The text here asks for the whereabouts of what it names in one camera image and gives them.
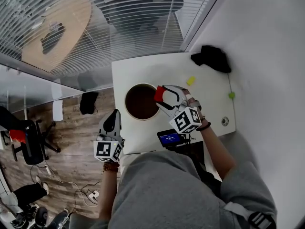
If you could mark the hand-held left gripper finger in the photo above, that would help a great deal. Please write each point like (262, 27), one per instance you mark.
(116, 128)
(104, 128)

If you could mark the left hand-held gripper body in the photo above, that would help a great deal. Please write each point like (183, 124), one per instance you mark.
(104, 150)

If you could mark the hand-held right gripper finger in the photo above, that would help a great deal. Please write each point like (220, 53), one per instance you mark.
(181, 90)
(168, 108)

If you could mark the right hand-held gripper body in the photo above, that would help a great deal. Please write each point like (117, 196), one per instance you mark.
(186, 121)

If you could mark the yellow block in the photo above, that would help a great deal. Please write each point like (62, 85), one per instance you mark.
(191, 80)

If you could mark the red block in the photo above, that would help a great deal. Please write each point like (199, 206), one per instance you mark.
(159, 95)

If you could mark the green block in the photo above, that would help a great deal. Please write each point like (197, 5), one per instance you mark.
(231, 95)

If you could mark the person's right forearm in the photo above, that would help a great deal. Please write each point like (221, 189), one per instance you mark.
(219, 151)

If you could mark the person's left forearm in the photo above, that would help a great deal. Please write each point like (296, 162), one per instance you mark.
(107, 194)

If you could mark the person's right hand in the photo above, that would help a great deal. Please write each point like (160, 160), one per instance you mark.
(194, 102)

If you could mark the black wrist band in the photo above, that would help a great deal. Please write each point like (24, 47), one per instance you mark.
(206, 127)

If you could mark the black phone with blue screen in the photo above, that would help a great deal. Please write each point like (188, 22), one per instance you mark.
(169, 138)

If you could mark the white round bucket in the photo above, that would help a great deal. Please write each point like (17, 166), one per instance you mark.
(140, 104)

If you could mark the black bag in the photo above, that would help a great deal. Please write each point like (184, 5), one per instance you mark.
(88, 102)

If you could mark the black cloth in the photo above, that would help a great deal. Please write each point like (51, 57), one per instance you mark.
(212, 58)

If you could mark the white power strip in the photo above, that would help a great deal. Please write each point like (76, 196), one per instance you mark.
(47, 170)

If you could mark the person's grey sweatshirt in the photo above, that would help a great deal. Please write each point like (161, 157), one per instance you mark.
(166, 190)

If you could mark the black swivel office chair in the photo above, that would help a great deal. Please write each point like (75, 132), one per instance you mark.
(33, 147)

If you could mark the white window blinds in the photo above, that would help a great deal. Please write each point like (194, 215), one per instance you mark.
(107, 51)

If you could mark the red object on chair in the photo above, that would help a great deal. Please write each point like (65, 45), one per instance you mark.
(17, 135)

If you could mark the black meeting room chairs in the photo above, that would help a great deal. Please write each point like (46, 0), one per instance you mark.
(143, 11)

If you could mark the black gear pile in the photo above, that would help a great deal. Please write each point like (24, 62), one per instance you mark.
(41, 216)

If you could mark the round wooden meeting table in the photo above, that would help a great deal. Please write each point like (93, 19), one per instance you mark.
(71, 20)

